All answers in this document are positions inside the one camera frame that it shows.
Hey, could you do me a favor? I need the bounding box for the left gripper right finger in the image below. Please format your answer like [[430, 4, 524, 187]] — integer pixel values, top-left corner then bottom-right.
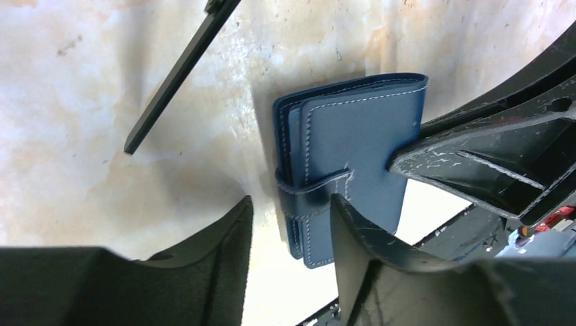
[[330, 194, 575, 325]]

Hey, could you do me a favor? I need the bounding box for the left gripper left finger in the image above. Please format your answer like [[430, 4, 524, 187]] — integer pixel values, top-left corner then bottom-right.
[[1, 196, 253, 325]]

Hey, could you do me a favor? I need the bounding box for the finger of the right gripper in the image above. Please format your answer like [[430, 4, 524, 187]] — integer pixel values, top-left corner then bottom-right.
[[420, 24, 575, 139], [389, 78, 575, 225]]

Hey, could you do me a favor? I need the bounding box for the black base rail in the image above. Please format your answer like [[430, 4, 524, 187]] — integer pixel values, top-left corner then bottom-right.
[[298, 204, 518, 325]]

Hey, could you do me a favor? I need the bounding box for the dark blue card holder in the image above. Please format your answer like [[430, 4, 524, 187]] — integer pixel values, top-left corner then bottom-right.
[[272, 73, 429, 269]]

